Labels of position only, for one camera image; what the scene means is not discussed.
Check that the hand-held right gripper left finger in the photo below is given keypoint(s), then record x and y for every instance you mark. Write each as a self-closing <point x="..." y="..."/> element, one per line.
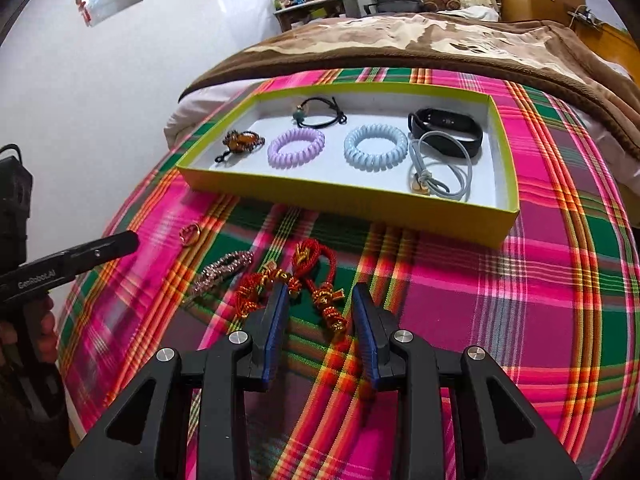
<point x="275" y="342"/>

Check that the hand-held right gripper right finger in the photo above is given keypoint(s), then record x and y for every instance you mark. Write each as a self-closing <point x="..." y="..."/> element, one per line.
<point x="367" y="342"/>

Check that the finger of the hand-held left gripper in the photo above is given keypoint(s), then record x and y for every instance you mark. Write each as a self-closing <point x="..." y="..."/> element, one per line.
<point x="107" y="249"/>

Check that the yellow cardboard box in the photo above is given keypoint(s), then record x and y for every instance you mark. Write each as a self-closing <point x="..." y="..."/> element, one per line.
<point x="350" y="205"/>

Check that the black fitness band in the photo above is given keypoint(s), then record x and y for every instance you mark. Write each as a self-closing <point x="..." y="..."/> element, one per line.
<point x="465" y="135"/>

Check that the person's left hand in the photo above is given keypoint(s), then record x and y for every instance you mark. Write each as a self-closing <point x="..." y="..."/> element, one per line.
<point x="46" y="330"/>

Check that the pale pink duvet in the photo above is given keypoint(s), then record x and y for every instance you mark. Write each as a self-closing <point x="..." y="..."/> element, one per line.
<point x="200" y="105"/>

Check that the red knot ornament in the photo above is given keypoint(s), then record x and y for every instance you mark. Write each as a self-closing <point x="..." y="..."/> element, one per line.
<point x="84" y="10"/>

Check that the wooden desk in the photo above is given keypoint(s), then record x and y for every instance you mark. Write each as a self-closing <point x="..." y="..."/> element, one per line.
<point x="310" y="12"/>

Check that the brown patterned blanket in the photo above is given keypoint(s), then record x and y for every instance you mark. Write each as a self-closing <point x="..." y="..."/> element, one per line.
<point x="550" y="55"/>

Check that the white pillow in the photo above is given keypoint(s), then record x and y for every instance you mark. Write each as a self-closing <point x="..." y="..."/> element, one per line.
<point x="475" y="13"/>

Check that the wooden headboard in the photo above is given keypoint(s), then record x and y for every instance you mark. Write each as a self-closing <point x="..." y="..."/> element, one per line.
<point x="615" y="42"/>

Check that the power strip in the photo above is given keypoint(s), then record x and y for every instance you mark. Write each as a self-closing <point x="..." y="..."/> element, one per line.
<point x="585" y="15"/>

